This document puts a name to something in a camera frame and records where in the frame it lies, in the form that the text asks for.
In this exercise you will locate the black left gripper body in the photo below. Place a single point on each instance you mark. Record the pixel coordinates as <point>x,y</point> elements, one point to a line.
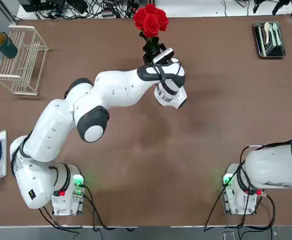
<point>162,49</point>

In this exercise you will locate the black cylindrical vase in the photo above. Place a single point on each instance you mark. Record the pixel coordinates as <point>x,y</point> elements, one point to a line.
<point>147,58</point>

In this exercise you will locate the red rose bouquet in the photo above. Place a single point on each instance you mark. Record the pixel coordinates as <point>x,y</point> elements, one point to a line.
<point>149,22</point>

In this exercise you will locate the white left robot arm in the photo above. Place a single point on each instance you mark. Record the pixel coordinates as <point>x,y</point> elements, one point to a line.
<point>110,92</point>

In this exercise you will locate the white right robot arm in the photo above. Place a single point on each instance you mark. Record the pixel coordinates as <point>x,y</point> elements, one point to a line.
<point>273,165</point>

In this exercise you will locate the beige wooden spoon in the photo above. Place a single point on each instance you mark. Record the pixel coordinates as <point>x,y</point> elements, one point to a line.
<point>267,30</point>

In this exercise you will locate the pale green spoon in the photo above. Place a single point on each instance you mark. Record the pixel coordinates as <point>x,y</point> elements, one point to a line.
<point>278,35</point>

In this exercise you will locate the pale green fork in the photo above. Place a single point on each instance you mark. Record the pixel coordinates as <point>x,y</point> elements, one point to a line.
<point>273,35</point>

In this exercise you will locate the silver metal tray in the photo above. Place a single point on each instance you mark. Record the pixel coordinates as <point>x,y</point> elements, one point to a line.
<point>273,53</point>

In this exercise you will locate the white desk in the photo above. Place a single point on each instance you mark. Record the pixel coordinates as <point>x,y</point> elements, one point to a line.
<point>198,8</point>

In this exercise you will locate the small grey desk device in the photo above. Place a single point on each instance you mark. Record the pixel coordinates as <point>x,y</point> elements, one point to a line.
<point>108,13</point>

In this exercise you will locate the teal cup yellow inside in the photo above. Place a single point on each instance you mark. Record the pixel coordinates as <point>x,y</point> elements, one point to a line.
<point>7,48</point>

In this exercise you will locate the grey floor box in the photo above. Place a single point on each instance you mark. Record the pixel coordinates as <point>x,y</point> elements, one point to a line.
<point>228,236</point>

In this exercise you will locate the aluminium frame post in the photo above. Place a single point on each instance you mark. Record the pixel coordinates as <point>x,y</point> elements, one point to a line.
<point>8,12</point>

